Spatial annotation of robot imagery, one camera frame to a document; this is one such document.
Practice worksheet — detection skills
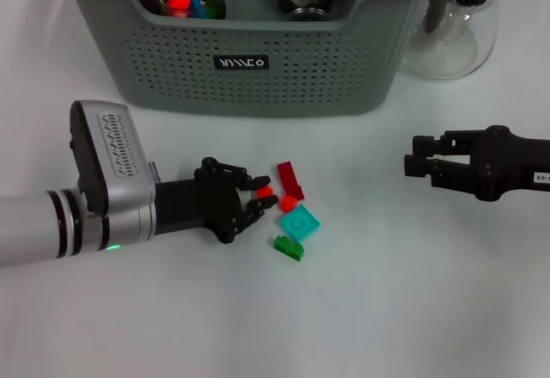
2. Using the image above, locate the teal building brick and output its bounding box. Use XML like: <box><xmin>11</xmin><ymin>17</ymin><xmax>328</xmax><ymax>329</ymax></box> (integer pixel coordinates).
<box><xmin>279</xmin><ymin>204</ymin><xmax>321</xmax><ymax>243</ymax></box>

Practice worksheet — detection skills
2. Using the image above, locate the glass carafe black lid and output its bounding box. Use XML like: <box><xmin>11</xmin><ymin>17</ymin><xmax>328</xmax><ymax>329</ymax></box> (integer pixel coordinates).
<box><xmin>399</xmin><ymin>0</ymin><xmax>507</xmax><ymax>81</ymax></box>

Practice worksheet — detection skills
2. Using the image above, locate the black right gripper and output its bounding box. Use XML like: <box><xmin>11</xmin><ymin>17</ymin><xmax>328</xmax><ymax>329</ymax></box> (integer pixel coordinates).
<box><xmin>403</xmin><ymin>125</ymin><xmax>550</xmax><ymax>203</ymax></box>

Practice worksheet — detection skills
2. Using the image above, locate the dark red building brick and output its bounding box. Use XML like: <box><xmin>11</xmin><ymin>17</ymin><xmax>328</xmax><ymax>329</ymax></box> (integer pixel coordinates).
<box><xmin>276</xmin><ymin>161</ymin><xmax>306</xmax><ymax>201</ymax></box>

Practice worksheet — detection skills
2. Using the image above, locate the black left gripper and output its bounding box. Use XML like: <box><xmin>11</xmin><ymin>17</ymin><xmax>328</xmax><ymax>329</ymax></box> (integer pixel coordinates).
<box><xmin>153</xmin><ymin>156</ymin><xmax>280</xmax><ymax>246</ymax></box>

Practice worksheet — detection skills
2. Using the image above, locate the grey-green perforated storage bin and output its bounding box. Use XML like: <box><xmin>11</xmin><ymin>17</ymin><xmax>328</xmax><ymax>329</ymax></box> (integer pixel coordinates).
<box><xmin>59</xmin><ymin>0</ymin><xmax>448</xmax><ymax>118</ymax></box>

